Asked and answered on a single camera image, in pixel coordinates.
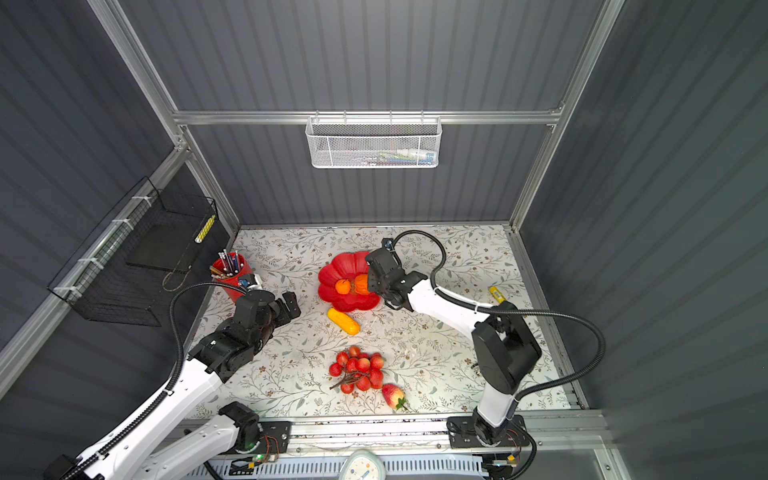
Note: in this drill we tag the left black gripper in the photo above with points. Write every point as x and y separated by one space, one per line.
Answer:
283 315

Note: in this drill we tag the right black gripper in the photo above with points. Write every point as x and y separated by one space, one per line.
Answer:
372 284

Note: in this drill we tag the orange fake persimmon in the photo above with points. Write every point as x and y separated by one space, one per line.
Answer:
361 285

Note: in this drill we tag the small fake orange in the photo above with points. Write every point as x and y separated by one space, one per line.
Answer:
343 287

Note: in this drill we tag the yellow fake corn cob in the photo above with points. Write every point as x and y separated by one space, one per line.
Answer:
346 323

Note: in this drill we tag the red fake grape bunch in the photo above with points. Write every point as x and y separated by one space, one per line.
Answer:
356 370

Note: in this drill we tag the red fake strawberry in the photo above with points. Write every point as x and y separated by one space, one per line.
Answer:
394 397

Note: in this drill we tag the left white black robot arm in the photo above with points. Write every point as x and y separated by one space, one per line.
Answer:
132 450

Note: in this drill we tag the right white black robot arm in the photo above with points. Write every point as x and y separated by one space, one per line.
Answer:
505 348

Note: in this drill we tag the red flower-shaped fruit bowl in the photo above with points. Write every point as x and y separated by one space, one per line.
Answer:
346 266

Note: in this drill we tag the floral table mat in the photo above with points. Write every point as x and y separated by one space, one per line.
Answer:
432 363

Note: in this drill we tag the red pen cup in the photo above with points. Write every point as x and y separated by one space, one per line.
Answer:
232 269

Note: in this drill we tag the white round timer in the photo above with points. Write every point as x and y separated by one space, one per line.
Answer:
363 465

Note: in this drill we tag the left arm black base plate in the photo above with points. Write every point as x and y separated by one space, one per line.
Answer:
263 441

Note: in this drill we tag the white wire mesh basket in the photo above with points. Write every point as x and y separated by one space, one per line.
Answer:
368 141

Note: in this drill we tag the black wire wall basket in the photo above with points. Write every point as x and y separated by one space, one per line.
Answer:
130 272

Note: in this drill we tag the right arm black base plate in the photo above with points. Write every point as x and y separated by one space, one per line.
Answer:
462 434

